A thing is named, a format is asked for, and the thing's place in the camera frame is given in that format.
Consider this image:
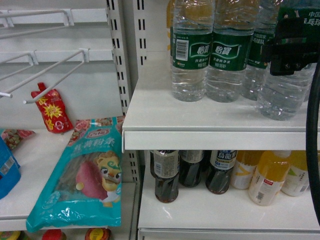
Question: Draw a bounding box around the teal sweet potato noodle bag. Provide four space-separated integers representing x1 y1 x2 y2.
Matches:
26 116 125 232

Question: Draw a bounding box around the dark tea bottle middle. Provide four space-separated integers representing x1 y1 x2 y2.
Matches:
178 150 205 188

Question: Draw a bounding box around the white slotted shelf upright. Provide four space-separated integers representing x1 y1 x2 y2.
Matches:
106 0 141 184

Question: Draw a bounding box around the dark oolong tea bottle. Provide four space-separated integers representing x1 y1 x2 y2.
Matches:
205 150 238 195

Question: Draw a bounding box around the upper white wire hook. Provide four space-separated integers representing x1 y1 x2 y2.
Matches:
0 9 74 39

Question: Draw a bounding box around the white metal shelf board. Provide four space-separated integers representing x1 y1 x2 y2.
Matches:
122 52 307 150

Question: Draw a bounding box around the orange juice bottle right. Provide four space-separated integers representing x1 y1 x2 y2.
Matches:
281 150 309 197

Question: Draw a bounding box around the blue package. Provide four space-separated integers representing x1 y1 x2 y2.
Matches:
0 138 21 199

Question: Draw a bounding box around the orange juice bottle front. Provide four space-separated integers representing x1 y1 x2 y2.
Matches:
248 150 292 206

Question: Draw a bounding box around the orange juice bottle back left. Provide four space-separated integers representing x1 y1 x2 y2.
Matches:
230 150 264 190

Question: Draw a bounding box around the dark tea bottle front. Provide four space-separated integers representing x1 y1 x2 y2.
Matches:
153 150 180 203

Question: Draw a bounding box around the water bottle green label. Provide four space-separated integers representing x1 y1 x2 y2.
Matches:
256 0 320 122

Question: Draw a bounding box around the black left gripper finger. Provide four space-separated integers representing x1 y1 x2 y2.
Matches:
261 17 320 76

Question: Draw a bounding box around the thick black cable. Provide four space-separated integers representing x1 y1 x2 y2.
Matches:
305 71 320 226

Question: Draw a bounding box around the red yellow lid jar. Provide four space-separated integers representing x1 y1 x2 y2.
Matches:
84 227 111 240

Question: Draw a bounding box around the white lower shelf board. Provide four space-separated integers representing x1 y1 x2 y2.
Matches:
138 172 320 240

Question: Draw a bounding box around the white wire display hook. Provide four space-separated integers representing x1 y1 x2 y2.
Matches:
0 47 91 105

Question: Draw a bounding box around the white left shelf board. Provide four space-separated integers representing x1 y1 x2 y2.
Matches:
0 129 72 231

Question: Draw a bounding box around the water bottle logo label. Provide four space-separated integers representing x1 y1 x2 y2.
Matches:
206 0 260 103

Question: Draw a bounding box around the orange juice bottle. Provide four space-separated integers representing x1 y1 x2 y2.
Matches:
281 150 309 197
230 150 264 190
248 150 292 206

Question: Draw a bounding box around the water bottle barcode left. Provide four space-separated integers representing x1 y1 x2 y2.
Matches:
171 0 216 102

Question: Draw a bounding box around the red floral snack packet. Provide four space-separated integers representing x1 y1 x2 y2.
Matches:
0 128 35 150

